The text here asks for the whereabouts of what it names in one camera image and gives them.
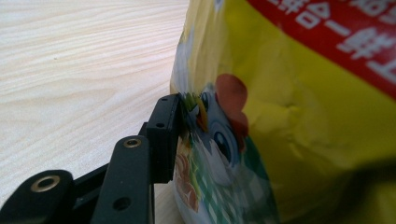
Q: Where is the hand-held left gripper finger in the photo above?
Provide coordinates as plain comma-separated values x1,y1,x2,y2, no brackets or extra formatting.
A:
145,92,183,185

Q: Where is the yellow spout pouch green cap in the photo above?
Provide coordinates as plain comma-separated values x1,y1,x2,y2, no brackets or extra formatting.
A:
168,0,396,224

